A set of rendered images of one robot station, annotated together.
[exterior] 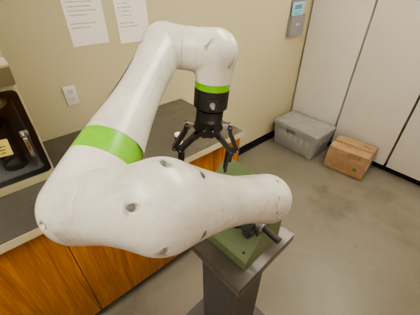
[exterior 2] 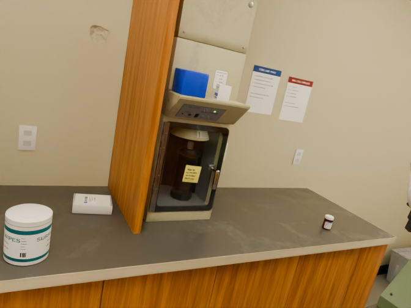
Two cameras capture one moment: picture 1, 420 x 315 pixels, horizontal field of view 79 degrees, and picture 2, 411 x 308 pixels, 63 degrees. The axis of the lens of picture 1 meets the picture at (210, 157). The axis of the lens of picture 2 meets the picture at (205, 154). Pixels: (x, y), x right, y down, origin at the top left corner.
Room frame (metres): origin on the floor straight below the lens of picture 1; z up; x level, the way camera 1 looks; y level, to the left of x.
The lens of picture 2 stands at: (-0.50, 0.58, 1.62)
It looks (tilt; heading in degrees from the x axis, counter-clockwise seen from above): 14 degrees down; 10
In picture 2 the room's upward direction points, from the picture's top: 12 degrees clockwise
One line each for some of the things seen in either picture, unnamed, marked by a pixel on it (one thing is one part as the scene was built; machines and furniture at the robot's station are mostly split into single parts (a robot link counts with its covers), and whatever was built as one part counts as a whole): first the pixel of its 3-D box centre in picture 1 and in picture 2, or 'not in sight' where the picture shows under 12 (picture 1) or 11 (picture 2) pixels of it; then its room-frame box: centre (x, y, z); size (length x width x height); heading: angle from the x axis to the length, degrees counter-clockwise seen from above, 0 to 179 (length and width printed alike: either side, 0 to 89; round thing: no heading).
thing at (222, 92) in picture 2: not in sight; (222, 92); (0.86, 0.81, 1.54); 0.05 x 0.05 x 0.06; 26
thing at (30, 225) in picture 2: not in sight; (28, 233); (0.34, 1.24, 1.02); 0.13 x 0.13 x 0.15
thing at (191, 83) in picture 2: not in sight; (189, 82); (0.76, 0.92, 1.56); 0.10 x 0.10 x 0.09; 41
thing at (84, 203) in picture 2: not in sight; (92, 203); (0.75, 1.25, 0.96); 0.16 x 0.12 x 0.04; 122
